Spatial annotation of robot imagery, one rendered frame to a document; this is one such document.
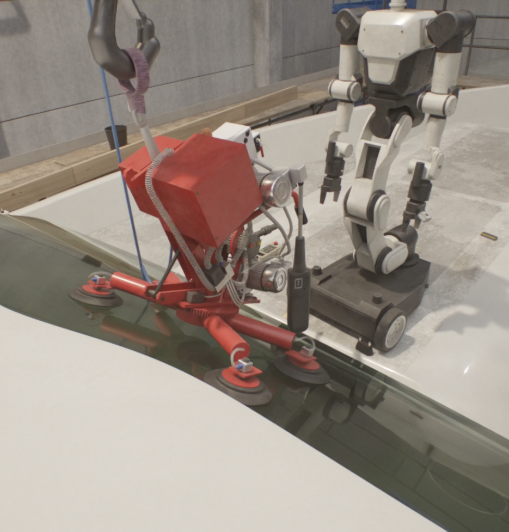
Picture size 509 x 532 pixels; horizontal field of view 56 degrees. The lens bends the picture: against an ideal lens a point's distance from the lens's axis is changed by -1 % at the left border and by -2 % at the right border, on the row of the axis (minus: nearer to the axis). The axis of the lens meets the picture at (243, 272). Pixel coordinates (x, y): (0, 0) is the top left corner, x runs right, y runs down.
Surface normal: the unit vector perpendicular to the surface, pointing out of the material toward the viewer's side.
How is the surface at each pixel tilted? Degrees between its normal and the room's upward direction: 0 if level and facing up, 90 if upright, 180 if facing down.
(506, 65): 39
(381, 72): 90
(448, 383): 14
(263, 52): 90
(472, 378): 21
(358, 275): 0
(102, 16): 73
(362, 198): 66
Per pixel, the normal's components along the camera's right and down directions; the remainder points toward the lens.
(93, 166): 0.76, 0.31
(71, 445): 0.22, -0.93
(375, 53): -0.73, 0.38
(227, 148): -0.26, -0.67
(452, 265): -0.04, -0.85
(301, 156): 0.50, 0.44
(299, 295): 0.22, 0.50
